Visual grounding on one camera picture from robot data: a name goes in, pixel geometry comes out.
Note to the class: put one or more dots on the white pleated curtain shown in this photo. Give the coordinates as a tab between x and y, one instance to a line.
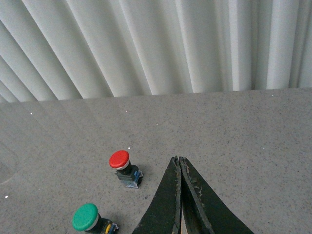
72	49

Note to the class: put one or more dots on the red push button switch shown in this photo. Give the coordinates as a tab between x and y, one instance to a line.
129	174

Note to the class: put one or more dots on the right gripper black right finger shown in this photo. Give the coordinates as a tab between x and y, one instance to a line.
204	211

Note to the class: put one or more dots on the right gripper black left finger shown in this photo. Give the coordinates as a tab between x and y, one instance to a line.
163	215

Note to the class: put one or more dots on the green push button switch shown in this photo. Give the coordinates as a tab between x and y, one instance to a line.
87	219

